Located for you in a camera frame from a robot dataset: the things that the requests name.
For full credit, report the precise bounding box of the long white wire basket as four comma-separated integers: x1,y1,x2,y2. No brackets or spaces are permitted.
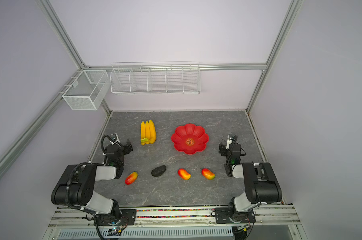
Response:
110,62,201,95

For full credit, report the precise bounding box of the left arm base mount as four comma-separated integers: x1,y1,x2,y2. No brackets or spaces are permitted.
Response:
95,209,137,227

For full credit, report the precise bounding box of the dark fake avocado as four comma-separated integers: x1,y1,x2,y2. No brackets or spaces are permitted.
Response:
151,165,167,177

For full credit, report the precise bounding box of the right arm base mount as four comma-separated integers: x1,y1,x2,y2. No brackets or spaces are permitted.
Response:
212,207,256,224

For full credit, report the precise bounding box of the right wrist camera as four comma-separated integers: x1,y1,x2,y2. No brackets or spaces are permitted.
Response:
226,134,234,150

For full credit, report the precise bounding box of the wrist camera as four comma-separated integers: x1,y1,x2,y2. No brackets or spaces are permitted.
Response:
226,134,234,150
110,134,120,145

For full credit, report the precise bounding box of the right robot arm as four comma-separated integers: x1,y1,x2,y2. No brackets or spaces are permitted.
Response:
218,143,282,215

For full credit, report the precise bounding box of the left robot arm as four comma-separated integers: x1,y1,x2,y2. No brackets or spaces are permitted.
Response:
51,135,133,219

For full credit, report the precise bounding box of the aluminium front rail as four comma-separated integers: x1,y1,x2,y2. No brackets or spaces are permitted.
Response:
48,205,302,229

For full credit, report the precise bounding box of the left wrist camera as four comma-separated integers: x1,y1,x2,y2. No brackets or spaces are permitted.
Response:
110,134,120,145

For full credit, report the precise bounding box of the red-yellow fake mango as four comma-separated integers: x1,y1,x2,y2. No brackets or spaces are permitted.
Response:
125,172,138,185
178,169,191,181
201,169,215,180

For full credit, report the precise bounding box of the small white mesh basket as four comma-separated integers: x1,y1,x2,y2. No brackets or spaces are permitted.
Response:
62,70,111,111

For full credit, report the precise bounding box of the yellow fake banana bunch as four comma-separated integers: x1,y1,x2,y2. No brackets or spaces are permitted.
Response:
141,120,157,146

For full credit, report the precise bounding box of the red flower-shaped fruit bowl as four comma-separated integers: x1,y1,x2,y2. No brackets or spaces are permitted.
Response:
171,124,209,155

